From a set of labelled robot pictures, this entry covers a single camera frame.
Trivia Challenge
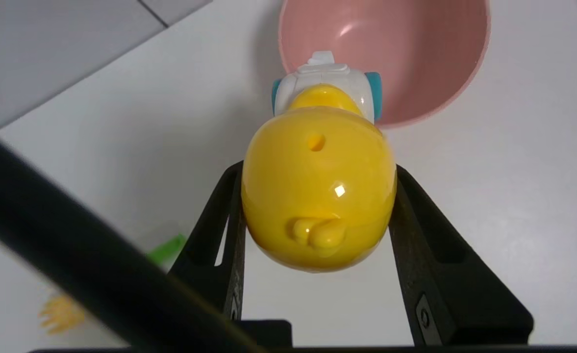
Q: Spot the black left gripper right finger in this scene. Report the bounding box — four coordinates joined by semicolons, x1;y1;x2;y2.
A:
389;164;534;346

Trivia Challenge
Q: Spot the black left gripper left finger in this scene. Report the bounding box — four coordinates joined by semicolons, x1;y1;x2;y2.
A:
169;161;247;322

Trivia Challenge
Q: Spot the yellow duck toy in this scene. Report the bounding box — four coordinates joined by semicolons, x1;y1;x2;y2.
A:
241;50;397;273

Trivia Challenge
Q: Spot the pink bowl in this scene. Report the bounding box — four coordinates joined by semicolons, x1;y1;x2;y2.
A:
278;0;491;129

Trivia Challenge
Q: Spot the yellow pasta spoon green handle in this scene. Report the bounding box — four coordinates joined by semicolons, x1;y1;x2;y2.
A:
38;233;187;335

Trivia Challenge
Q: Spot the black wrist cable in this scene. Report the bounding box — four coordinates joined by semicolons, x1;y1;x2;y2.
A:
0;125;269;353

